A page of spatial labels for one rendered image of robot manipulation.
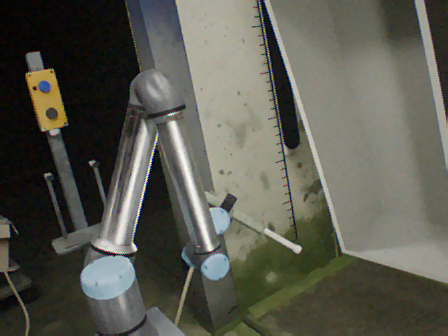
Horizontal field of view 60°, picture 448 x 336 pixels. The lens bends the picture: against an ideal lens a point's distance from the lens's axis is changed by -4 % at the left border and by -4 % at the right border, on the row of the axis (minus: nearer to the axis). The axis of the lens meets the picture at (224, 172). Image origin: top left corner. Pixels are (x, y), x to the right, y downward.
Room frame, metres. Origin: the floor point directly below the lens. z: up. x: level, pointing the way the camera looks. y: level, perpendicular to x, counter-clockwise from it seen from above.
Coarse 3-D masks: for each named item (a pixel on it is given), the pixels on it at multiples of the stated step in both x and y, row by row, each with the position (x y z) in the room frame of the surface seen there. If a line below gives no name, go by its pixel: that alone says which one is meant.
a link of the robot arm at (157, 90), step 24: (144, 72) 1.20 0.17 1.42; (144, 96) 1.14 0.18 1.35; (168, 96) 1.12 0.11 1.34; (168, 120) 1.12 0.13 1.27; (168, 144) 1.13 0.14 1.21; (168, 168) 1.15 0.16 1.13; (192, 168) 1.14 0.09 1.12; (192, 192) 1.13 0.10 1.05; (192, 216) 1.13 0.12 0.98; (192, 240) 1.15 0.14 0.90; (216, 240) 1.16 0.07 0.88; (216, 264) 1.13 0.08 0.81
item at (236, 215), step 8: (208, 200) 1.63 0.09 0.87; (216, 200) 1.63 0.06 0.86; (232, 208) 1.61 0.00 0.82; (232, 216) 1.60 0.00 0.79; (240, 216) 1.60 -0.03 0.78; (248, 216) 1.60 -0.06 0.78; (248, 224) 1.58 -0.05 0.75; (256, 224) 1.58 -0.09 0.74; (256, 232) 1.57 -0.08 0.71; (264, 232) 1.58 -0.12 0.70; (272, 232) 1.58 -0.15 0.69; (280, 240) 1.56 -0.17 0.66; (296, 248) 1.54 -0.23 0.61
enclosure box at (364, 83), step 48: (288, 0) 1.65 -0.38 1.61; (336, 0) 1.74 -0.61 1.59; (384, 0) 1.56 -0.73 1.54; (432, 0) 1.12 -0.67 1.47; (288, 48) 1.63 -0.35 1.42; (336, 48) 1.79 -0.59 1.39; (384, 48) 1.62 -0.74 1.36; (432, 48) 1.11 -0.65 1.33; (336, 96) 1.76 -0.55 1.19; (384, 96) 1.69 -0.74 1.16; (432, 96) 1.51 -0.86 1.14; (336, 144) 1.74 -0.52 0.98; (384, 144) 1.76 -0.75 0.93; (432, 144) 1.57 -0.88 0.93; (336, 192) 1.72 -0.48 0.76; (384, 192) 1.85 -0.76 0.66; (432, 192) 1.63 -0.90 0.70; (384, 240) 1.68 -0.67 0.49; (432, 240) 1.55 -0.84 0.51
